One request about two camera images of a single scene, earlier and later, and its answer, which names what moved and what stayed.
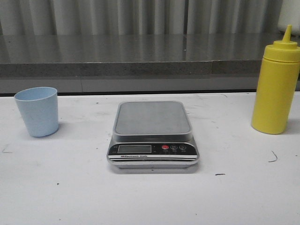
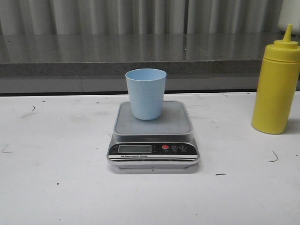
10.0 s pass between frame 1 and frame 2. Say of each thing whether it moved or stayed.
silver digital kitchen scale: stayed
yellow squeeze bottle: stayed
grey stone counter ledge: stayed
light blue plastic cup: moved
